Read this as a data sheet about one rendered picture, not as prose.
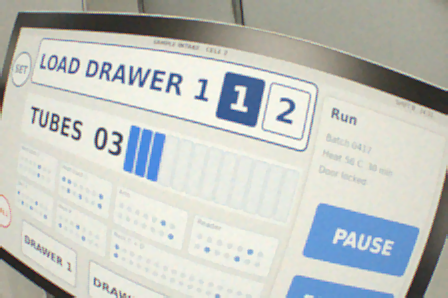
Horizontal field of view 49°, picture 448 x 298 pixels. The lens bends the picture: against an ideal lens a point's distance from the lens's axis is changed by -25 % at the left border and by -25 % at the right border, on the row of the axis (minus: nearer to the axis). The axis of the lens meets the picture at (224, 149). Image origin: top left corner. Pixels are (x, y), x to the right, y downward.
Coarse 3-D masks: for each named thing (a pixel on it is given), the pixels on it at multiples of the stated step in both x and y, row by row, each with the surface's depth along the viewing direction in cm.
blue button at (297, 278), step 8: (296, 280) 44; (304, 280) 44; (312, 280) 44; (320, 280) 43; (296, 288) 44; (304, 288) 44; (312, 288) 44; (320, 288) 43; (328, 288) 43; (336, 288) 43; (344, 288) 42; (352, 288) 42; (360, 288) 42; (288, 296) 44; (296, 296) 44; (304, 296) 44; (312, 296) 43; (320, 296) 43; (328, 296) 43; (336, 296) 43; (344, 296) 42; (352, 296) 42; (360, 296) 42; (368, 296) 41; (376, 296) 41; (384, 296) 41; (392, 296) 41
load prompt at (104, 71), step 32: (64, 64) 53; (96, 64) 51; (128, 64) 49; (160, 64) 48; (192, 64) 47; (224, 64) 46; (96, 96) 51; (128, 96) 49; (160, 96) 48; (192, 96) 47; (224, 96) 46; (256, 96) 45; (288, 96) 44; (224, 128) 46; (256, 128) 45; (288, 128) 44
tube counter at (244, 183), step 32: (96, 128) 51; (128, 128) 49; (96, 160) 51; (128, 160) 50; (160, 160) 48; (192, 160) 47; (224, 160) 46; (256, 160) 45; (192, 192) 47; (224, 192) 46; (256, 192) 45; (288, 192) 44
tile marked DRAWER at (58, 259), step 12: (24, 228) 56; (36, 228) 55; (24, 240) 56; (36, 240) 55; (48, 240) 54; (24, 252) 56; (36, 252) 55; (48, 252) 55; (60, 252) 54; (72, 252) 53; (36, 264) 56; (48, 264) 55; (60, 264) 54; (72, 264) 53; (60, 276) 54; (72, 276) 53
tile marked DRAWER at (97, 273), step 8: (88, 264) 52; (96, 264) 52; (88, 272) 52; (96, 272) 52; (104, 272) 51; (112, 272) 51; (88, 280) 52; (96, 280) 52; (104, 280) 51; (112, 280) 51; (120, 280) 51; (128, 280) 50; (88, 288) 52; (96, 288) 52; (104, 288) 52; (112, 288) 51; (120, 288) 51; (128, 288) 50; (136, 288) 50; (144, 288) 50; (88, 296) 53; (96, 296) 52; (104, 296) 52; (112, 296) 51; (120, 296) 51; (128, 296) 50; (136, 296) 50; (144, 296) 50; (152, 296) 49; (160, 296) 49; (168, 296) 49
